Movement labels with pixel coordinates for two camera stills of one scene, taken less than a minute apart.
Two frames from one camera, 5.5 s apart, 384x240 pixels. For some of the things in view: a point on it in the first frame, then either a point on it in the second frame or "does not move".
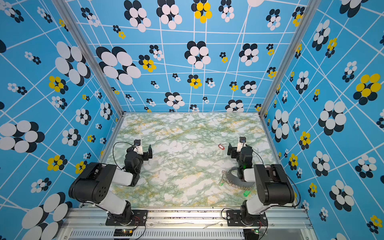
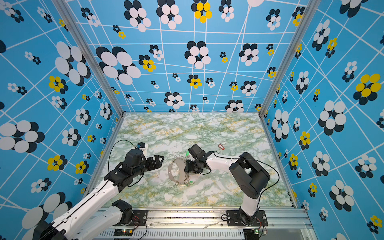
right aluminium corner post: (311, 8) does not move
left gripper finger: (150, 152) → (158, 162)
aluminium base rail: (85, 223) does not move
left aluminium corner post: (90, 54) does not move
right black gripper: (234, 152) → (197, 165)
